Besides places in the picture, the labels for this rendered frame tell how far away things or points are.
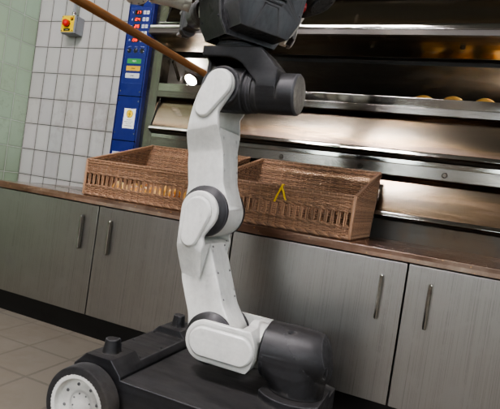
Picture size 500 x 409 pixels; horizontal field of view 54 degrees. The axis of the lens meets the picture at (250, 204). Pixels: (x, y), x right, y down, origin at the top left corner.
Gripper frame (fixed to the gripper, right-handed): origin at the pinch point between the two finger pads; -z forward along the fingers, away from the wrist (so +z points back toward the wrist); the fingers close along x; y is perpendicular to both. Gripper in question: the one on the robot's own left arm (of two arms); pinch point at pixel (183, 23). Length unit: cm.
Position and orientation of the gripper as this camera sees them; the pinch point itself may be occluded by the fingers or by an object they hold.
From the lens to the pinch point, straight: 194.4
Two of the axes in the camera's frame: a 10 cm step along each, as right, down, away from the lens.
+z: 5.3, 1.0, -8.4
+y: 8.4, 1.1, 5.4
